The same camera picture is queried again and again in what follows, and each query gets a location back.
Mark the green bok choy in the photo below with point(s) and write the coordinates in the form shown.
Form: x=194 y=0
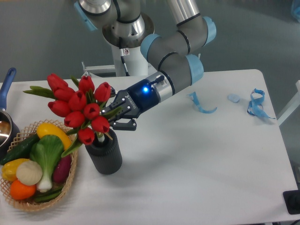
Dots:
x=47 y=153

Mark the crumpled blue ribbon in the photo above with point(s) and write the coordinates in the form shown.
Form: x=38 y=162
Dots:
x=255 y=105

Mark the yellow squash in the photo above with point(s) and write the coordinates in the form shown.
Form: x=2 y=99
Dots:
x=51 y=129

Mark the orange fruit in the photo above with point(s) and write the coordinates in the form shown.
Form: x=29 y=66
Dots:
x=19 y=191

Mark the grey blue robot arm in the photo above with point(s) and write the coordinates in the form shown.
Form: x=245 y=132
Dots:
x=167 y=65

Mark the white frame at right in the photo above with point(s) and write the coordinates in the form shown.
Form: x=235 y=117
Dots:
x=290 y=107

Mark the red tulip bouquet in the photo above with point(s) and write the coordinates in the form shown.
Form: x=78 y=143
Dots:
x=82 y=109

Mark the dark grey ribbed vase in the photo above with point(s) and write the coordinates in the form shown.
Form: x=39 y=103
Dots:
x=106 y=156

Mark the woven wicker basket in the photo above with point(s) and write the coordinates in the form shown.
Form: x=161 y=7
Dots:
x=30 y=205

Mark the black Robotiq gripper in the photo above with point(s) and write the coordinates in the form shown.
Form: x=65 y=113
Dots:
x=130 y=103

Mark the green bean pods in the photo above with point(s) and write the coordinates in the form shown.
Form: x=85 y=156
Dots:
x=48 y=196

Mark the purple sweet potato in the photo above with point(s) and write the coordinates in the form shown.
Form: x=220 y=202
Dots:
x=61 y=171

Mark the dark green cucumber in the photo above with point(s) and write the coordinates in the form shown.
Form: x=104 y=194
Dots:
x=21 y=150

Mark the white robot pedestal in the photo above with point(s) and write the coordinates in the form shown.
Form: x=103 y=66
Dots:
x=126 y=61

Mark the blue object top corner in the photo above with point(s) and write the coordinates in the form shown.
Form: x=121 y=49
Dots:
x=295 y=8

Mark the small pale blue cap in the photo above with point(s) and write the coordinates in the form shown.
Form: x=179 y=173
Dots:
x=233 y=98

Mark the yellow bell pepper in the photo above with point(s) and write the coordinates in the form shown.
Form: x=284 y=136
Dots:
x=9 y=169

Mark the blue handled saucepan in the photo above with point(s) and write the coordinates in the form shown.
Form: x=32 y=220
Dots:
x=8 y=129

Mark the black device at edge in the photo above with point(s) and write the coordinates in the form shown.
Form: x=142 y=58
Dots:
x=292 y=201

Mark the curled blue tape strip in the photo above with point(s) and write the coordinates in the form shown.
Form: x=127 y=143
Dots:
x=193 y=96

